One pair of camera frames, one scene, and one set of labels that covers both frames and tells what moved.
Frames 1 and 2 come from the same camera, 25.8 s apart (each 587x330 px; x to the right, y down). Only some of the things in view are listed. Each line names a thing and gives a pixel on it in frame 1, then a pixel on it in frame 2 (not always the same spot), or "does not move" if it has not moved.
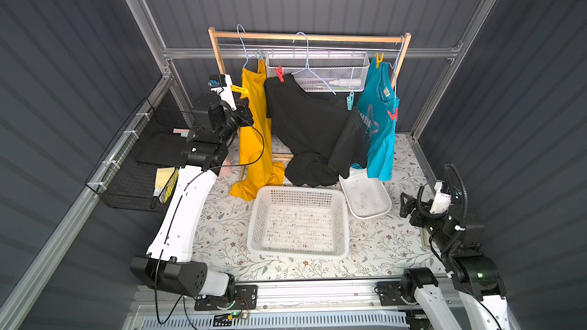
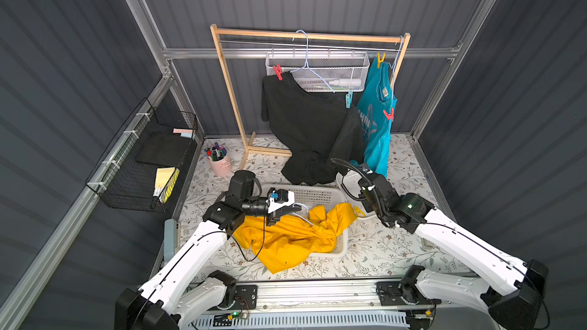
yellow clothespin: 239,89 -> 357,211
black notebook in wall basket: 163,149 does not move
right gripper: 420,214 -> 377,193
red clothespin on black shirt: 280,73 does not move
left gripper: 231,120 -> 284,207
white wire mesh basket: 332,71 does not move
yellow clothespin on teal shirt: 379,59 does not move
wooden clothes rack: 217,32 does not move
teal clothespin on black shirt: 350,101 does not move
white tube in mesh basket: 346,82 does not move
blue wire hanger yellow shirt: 246,52 -> 301,218
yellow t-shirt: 259,172 -> 293,237
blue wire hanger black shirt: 307,67 does not move
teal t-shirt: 377,96 does not move
